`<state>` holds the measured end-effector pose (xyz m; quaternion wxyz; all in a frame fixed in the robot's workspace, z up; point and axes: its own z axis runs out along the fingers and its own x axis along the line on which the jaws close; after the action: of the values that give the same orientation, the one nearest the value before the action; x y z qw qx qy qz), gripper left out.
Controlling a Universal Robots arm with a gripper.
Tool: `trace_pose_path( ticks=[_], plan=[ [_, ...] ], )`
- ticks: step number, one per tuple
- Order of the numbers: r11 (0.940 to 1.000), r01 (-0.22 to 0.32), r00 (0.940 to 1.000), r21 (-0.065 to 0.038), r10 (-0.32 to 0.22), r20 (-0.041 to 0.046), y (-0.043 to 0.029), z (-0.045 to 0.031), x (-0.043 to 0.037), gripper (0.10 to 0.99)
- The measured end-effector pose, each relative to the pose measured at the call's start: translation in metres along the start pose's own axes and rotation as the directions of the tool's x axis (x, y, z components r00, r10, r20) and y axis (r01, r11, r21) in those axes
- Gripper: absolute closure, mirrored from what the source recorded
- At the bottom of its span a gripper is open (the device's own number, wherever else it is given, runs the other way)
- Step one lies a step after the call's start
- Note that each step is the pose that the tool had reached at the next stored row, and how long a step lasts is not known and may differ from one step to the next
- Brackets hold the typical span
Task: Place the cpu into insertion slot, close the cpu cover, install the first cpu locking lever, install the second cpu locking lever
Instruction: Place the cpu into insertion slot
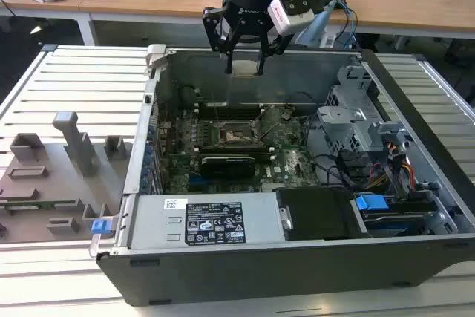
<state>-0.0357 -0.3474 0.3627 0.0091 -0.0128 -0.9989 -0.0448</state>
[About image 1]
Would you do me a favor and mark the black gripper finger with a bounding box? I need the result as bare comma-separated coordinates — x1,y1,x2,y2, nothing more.
257,27,295,76
202,6,245,75

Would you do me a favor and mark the silver square CPU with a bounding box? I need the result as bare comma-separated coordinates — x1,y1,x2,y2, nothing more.
230,59,261,79

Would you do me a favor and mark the metal socket cover frame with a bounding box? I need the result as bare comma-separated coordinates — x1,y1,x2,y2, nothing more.
255,105,286,140

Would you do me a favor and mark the black CPU socket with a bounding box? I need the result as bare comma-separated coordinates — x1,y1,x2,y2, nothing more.
217,120,259,147

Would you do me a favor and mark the blue expansion slot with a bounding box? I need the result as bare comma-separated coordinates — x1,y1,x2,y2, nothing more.
188,177,238,190

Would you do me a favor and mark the white plastic stand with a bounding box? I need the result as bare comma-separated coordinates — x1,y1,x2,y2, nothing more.
319,31,338,48

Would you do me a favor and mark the pale blue teach pendant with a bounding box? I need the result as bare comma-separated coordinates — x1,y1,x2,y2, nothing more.
295,0,338,46

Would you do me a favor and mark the wooden office desk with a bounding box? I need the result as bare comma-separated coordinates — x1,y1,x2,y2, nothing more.
0,0,475,42

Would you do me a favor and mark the silver metal drive cage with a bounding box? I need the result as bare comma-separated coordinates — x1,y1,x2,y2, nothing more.
317,64,413,154

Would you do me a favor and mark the green motherboard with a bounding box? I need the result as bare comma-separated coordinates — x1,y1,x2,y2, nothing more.
155,103,324,195

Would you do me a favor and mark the black graphics card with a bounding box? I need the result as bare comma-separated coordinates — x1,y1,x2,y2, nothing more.
200,155,257,180

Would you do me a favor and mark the black plastic fan shroud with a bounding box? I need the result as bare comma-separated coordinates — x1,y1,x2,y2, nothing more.
276,187,363,242

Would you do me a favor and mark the blue disk carrier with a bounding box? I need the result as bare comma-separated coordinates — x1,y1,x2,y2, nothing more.
354,193,389,218

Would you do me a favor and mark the silver power supply unit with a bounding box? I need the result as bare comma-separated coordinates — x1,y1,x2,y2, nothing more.
128,192,286,251

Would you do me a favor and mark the black hard disk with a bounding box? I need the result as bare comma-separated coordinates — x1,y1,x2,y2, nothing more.
361,209,437,238

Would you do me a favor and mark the black open PC case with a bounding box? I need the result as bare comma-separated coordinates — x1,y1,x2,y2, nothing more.
88,42,475,309

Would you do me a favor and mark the blue plastic case latch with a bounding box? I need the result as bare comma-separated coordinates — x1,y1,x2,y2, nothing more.
91,219,114,236

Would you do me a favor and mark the grey parts rack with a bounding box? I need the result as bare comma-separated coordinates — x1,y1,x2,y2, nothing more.
0,111,134,246

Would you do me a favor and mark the green RAM stick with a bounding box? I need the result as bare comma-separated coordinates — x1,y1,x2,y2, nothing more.
0,200,79,211

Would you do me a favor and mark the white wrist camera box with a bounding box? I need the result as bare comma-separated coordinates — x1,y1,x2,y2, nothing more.
266,0,316,34

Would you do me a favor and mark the blue cable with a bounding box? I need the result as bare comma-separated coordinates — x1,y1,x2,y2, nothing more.
333,0,359,49

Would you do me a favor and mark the coloured power wire bundle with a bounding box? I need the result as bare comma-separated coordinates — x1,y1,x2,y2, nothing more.
367,140,416,192

